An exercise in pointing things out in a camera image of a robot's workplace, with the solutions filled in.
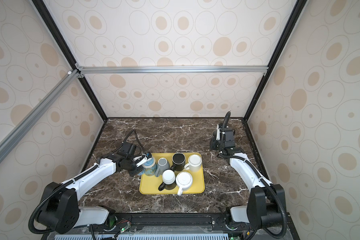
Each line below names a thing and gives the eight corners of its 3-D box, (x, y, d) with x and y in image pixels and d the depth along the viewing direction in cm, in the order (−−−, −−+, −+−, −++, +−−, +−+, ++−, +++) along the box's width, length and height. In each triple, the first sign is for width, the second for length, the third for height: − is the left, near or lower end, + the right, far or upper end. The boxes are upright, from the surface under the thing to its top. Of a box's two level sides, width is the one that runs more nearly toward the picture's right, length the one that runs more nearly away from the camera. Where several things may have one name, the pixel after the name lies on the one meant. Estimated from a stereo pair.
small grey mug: (156, 177, 90) (154, 170, 82) (160, 164, 95) (159, 156, 88) (166, 179, 89) (165, 172, 82) (170, 166, 95) (169, 158, 87)
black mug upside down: (171, 173, 93) (170, 165, 85) (174, 160, 99) (173, 152, 91) (183, 174, 92) (183, 167, 84) (185, 161, 98) (185, 153, 90)
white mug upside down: (175, 196, 83) (175, 192, 77) (176, 177, 90) (176, 171, 84) (192, 196, 83) (192, 192, 77) (191, 177, 90) (192, 171, 84)
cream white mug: (184, 170, 93) (184, 164, 88) (186, 158, 98) (186, 153, 93) (199, 172, 92) (201, 167, 87) (201, 161, 97) (202, 155, 92)
